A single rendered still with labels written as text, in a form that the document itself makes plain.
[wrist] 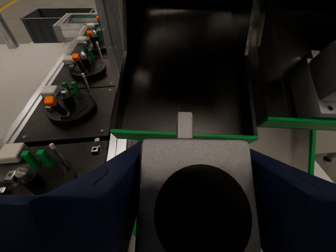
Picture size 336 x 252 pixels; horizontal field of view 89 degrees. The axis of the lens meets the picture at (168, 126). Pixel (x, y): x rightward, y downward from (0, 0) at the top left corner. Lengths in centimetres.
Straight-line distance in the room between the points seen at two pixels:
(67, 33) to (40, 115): 95
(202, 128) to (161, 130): 4
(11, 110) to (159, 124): 81
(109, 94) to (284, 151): 53
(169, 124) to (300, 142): 26
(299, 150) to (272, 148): 4
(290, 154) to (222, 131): 22
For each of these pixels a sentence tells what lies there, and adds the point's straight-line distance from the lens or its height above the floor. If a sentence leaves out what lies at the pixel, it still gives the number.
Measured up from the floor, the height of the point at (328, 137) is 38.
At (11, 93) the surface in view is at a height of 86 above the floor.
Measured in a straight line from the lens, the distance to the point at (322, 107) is 22.
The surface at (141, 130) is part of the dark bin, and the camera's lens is 15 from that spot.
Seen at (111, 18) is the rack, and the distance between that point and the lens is 22.
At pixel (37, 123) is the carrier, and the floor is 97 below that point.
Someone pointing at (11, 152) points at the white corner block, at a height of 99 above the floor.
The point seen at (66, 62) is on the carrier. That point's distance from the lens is 90.
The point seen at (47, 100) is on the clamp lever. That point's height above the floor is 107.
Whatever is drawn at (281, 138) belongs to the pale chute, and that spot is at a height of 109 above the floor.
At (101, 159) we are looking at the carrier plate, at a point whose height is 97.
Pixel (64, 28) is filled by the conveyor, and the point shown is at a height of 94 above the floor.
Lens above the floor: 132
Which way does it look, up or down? 46 degrees down
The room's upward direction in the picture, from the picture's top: 1 degrees clockwise
